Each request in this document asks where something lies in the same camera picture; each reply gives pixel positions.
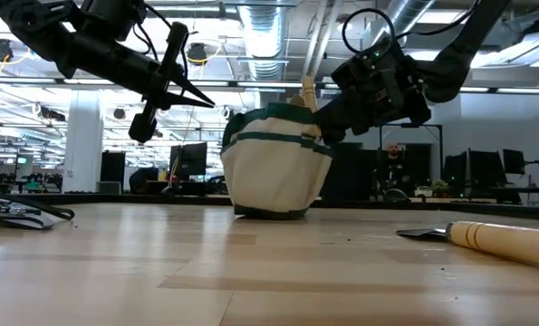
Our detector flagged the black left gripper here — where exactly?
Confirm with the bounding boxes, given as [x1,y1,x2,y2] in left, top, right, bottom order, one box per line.
[69,21,216,144]

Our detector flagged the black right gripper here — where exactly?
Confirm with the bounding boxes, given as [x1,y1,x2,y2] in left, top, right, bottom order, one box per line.
[316,38,432,145]

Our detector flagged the narrow steel trowel wooden handle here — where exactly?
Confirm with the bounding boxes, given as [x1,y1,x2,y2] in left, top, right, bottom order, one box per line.
[301,75,323,139]

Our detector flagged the beige green canvas gardening bag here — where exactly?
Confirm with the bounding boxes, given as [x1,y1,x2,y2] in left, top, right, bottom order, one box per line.
[219,101,334,222]

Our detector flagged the person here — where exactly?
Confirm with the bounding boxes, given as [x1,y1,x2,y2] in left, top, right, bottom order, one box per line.
[377,142,409,196]
[129,166,161,196]

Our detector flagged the black computer monitor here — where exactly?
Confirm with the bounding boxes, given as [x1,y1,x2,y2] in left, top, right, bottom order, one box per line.
[467,149,509,194]
[168,141,208,178]
[443,152,469,197]
[503,149,526,176]

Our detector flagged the black beam with light strips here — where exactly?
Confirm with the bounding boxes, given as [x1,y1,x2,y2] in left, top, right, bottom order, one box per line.
[0,75,539,96]

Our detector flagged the black cabinet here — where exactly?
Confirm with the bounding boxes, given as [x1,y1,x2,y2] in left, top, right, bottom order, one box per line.
[100,150,127,195]

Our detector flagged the small green potted plant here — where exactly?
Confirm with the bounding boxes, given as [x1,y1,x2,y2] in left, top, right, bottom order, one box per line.
[430,179,451,197]

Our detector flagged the white column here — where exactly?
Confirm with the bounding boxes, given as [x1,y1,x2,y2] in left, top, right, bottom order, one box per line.
[62,89,105,195]

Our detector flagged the black ceiling cable reel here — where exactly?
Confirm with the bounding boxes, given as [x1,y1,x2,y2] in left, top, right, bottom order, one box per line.
[0,38,15,63]
[186,42,209,67]

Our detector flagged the silver spiral air duct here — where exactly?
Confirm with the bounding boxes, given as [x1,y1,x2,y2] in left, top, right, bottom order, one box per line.
[386,0,438,42]
[236,0,291,110]

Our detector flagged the black station frame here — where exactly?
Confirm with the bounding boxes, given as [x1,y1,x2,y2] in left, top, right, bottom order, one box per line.
[378,121,444,182]

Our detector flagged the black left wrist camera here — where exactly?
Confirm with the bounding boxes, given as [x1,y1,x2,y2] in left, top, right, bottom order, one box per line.
[79,0,149,43]

